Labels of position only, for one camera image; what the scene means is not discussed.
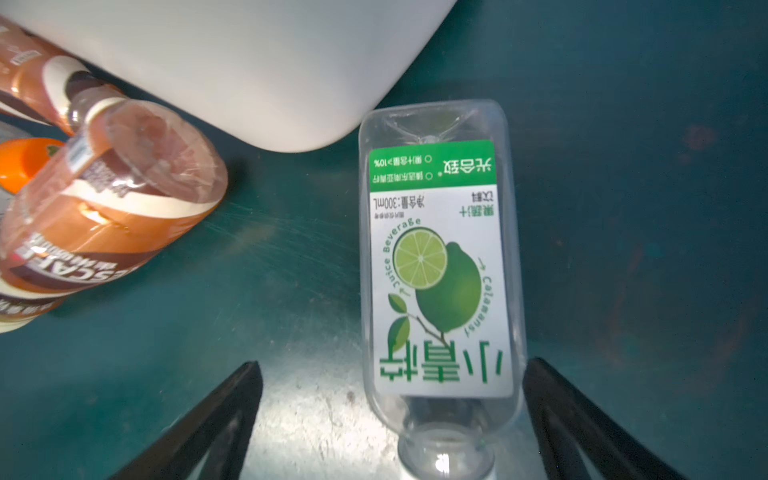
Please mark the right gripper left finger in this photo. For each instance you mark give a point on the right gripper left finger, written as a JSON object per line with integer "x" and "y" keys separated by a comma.
{"x": 212, "y": 438}

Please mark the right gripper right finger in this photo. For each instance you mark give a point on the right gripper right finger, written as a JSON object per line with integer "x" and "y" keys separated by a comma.
{"x": 570, "y": 427}

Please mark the brown bottle white cap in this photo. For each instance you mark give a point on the brown bottle white cap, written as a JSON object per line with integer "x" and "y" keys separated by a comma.
{"x": 130, "y": 183}

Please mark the clear bottle lime label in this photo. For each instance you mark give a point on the clear bottle lime label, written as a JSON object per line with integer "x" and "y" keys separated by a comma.
{"x": 441, "y": 291}

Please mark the clear bottle orange label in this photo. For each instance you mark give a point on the clear bottle orange label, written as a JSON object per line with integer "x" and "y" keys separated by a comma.
{"x": 22, "y": 156}

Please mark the brown label bottle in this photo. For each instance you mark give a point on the brown label bottle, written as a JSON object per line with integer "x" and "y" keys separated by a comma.
{"x": 44, "y": 84}

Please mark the white plastic waste bin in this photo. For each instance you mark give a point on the white plastic waste bin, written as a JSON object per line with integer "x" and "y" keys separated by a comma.
{"x": 285, "y": 76}

